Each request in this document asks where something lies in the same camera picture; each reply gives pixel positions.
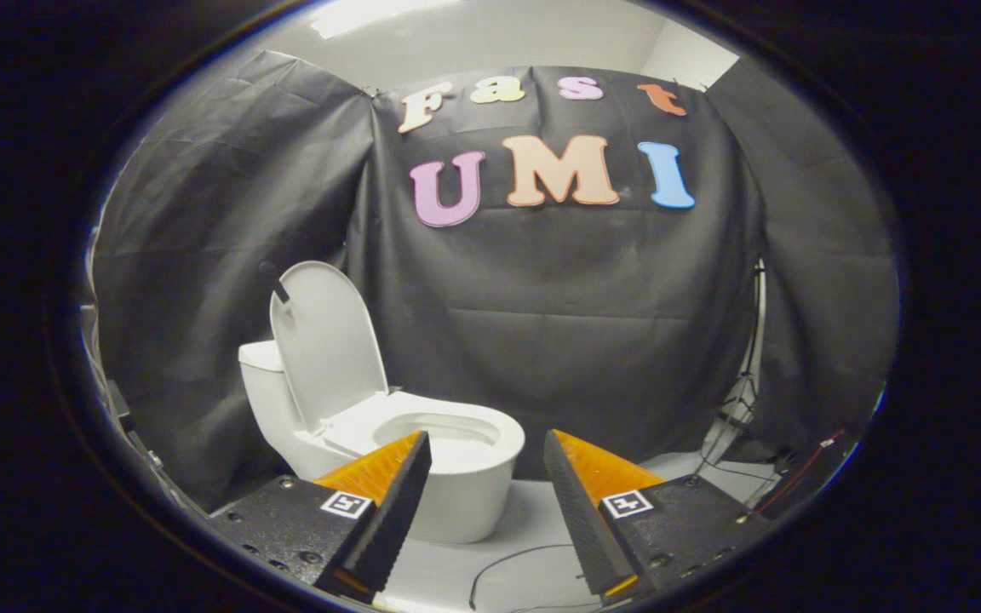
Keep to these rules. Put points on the white toilet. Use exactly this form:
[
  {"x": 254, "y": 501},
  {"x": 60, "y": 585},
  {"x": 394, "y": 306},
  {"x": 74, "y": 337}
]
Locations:
[{"x": 473, "y": 502}]

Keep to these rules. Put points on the black backdrop cloth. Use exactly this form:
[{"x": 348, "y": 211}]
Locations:
[{"x": 559, "y": 323}]

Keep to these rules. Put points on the black tripod stand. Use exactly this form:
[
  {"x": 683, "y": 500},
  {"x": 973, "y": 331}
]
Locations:
[{"x": 746, "y": 383}]

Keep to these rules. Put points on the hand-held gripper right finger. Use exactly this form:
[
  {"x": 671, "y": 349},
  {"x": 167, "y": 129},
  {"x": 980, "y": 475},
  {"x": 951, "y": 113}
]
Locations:
[{"x": 580, "y": 528}]

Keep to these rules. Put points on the white toilet lid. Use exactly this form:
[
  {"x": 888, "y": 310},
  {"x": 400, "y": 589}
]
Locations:
[{"x": 329, "y": 340}]

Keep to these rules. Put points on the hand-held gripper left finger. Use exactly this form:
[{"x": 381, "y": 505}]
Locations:
[{"x": 397, "y": 519}]

